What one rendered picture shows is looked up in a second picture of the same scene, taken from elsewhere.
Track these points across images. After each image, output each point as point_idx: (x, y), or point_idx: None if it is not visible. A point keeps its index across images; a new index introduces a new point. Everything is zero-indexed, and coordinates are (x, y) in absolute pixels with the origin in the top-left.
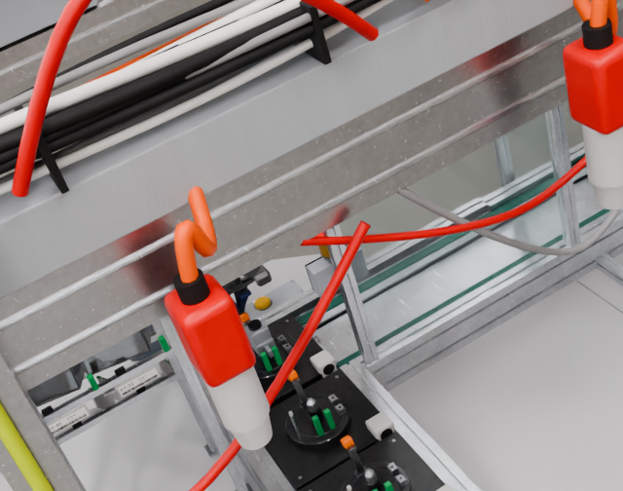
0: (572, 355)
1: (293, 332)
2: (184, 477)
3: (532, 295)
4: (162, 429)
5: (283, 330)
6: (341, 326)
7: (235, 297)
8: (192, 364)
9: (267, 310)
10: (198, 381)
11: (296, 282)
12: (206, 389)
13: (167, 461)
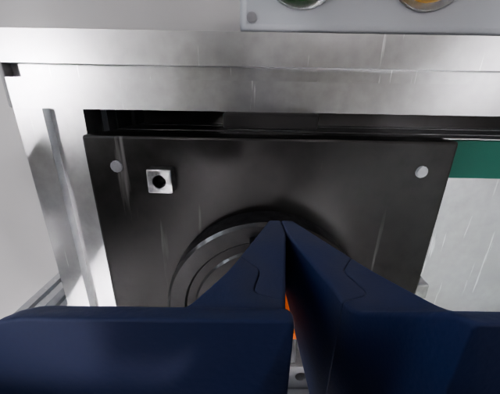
0: None
1: (394, 237)
2: (28, 277)
3: None
4: None
5: (380, 206)
6: (491, 216)
7: (333, 297)
8: (40, 96)
9: (417, 19)
10: None
11: None
12: (69, 240)
13: None
